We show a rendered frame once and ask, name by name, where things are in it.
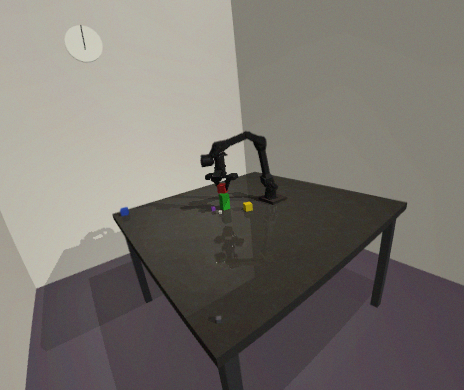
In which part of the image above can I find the red block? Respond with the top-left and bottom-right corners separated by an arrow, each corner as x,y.
217,183 -> 228,193

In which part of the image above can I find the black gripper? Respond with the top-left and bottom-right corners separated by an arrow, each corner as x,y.
205,164 -> 238,191

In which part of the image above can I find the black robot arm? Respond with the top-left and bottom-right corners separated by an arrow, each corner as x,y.
200,131 -> 278,200

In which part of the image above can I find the yellow block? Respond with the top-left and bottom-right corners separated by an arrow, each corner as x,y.
243,202 -> 253,212

